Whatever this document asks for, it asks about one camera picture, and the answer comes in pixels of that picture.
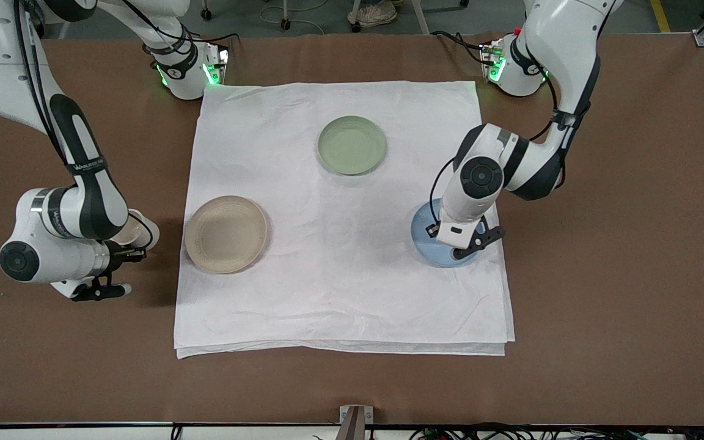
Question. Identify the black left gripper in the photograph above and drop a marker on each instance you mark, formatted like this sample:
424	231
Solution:
431	227

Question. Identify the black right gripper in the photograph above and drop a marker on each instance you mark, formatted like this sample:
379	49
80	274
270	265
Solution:
119	258

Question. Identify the white mug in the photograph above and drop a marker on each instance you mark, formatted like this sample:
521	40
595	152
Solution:
139	231

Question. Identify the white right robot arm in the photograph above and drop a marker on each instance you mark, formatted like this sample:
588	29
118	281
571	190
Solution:
77	183

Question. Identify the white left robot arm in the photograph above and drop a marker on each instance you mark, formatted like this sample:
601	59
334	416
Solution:
563	55

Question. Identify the blue plate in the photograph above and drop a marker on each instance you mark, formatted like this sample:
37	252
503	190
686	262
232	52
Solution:
423	235

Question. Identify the beige grey plate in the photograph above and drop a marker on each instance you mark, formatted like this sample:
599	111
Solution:
226	234

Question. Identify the green plate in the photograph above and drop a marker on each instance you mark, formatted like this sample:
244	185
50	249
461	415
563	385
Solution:
352	145

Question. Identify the white cloth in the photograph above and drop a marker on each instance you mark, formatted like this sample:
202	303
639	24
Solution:
340	275

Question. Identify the black chair caster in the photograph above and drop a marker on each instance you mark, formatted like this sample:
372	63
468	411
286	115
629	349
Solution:
206	12
285	25

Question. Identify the beige sneakers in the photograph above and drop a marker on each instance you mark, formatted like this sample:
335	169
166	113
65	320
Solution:
373	12

